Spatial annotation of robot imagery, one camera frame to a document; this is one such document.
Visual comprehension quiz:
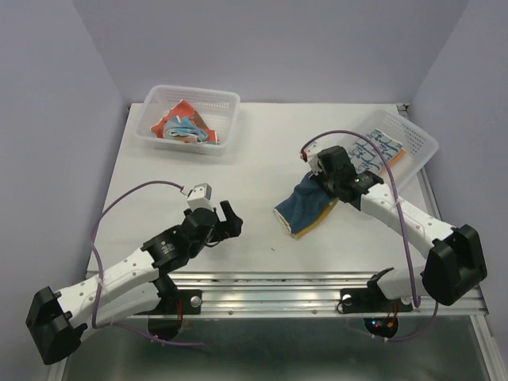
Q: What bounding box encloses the yellow grey towel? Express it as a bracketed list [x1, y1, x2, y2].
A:
[274, 171, 338, 239]

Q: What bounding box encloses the orange polka dot towel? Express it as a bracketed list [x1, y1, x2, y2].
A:
[379, 149, 406, 172]

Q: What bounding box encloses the light blue patterned towel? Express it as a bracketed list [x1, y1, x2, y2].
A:
[163, 116, 217, 144]

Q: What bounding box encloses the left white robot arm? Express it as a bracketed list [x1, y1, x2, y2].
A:
[25, 201, 243, 365]

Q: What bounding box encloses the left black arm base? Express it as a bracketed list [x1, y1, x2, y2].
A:
[148, 275, 202, 341]

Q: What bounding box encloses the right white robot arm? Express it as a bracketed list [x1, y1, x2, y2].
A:
[305, 144, 487, 310]

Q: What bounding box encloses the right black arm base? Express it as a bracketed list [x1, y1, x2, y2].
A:
[336, 288, 413, 339]

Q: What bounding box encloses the white basket with towels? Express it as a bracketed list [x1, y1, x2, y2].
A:
[134, 85, 241, 156]

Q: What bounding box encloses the empty white basket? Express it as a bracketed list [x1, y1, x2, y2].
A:
[340, 109, 439, 190]

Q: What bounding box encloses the red white towel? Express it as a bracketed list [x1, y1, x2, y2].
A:
[150, 100, 219, 145]

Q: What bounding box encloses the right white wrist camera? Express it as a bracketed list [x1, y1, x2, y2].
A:
[300, 141, 323, 175]

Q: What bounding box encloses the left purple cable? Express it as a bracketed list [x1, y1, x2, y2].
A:
[90, 180, 206, 347]

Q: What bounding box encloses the purple cable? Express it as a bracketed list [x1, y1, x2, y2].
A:
[90, 180, 206, 347]
[300, 129, 440, 343]

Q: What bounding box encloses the aluminium frame rail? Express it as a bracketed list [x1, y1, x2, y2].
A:
[47, 271, 497, 381]

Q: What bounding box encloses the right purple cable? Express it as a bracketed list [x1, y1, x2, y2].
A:
[300, 129, 440, 343]

